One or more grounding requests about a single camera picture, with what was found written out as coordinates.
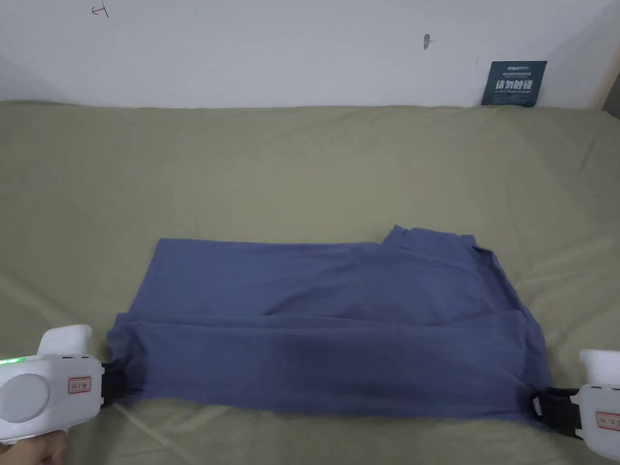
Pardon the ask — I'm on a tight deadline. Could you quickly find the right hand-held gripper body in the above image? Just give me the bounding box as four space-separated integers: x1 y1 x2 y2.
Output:
552 349 620 447

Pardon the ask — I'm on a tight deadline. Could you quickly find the bed with pale green sheet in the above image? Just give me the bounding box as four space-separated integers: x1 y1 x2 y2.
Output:
0 100 620 465

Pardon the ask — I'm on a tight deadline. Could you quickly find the person's left hand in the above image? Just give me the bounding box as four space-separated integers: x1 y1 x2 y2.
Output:
0 428 68 465

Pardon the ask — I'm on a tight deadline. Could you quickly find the dark blue shirt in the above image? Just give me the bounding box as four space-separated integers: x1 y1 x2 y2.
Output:
106 225 555 423

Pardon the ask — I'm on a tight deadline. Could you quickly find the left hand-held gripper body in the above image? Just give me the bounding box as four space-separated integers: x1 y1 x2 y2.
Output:
0 325 128 446

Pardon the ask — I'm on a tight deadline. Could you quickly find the dark blue sign card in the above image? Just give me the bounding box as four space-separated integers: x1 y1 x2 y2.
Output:
481 60 548 107

